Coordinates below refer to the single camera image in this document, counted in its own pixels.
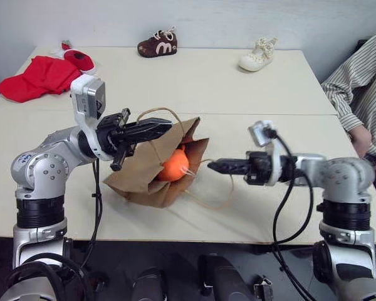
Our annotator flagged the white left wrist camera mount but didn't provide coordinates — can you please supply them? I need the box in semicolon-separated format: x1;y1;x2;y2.
69;75;114;162

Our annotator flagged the cream white plush shoe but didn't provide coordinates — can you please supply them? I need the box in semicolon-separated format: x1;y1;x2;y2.
238;36;278;73

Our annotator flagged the orange plush toy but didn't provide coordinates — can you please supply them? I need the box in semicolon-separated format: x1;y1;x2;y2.
157;144;196;182

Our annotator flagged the person in striped shirt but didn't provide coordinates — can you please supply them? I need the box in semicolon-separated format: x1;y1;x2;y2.
321;25;376;159

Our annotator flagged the brown plush shoe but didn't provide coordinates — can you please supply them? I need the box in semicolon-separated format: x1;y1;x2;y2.
137;29;179;58

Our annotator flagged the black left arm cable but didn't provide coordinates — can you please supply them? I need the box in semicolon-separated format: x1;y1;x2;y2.
80;158;103;273

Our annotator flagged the dark rounded shape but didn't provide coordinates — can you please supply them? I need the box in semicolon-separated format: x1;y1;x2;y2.
196;254;255;301
132;266;165;301

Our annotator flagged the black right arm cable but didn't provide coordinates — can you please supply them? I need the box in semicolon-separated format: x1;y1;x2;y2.
267;124;317;301
273;169;314;246

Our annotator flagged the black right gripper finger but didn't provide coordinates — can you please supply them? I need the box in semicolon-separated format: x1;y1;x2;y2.
211;167;247;177
207;158;248;169

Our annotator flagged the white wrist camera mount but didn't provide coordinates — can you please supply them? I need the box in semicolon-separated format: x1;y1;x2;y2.
69;75;114;162
248;120;285;186

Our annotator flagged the brown paper bag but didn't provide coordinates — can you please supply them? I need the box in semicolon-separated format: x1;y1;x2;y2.
103;107;236;211

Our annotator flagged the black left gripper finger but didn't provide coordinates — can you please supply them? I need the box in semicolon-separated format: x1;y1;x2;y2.
125;128;167;144
136;117;174;131

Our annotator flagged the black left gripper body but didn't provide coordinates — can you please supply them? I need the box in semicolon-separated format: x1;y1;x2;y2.
97;107;137;172

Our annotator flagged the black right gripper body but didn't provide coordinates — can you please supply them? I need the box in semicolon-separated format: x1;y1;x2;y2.
243;152;275;186

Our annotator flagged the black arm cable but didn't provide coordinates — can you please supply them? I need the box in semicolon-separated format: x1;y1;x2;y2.
273;169;314;246
80;158;103;273
267;124;317;301

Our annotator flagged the red cloth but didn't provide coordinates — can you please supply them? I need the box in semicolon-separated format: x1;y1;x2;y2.
0;55;83;104

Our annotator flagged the small metal bracket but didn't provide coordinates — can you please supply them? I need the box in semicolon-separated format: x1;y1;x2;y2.
253;275;274;301

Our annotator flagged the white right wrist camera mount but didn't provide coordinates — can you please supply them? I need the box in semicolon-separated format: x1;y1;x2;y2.
248;120;285;186

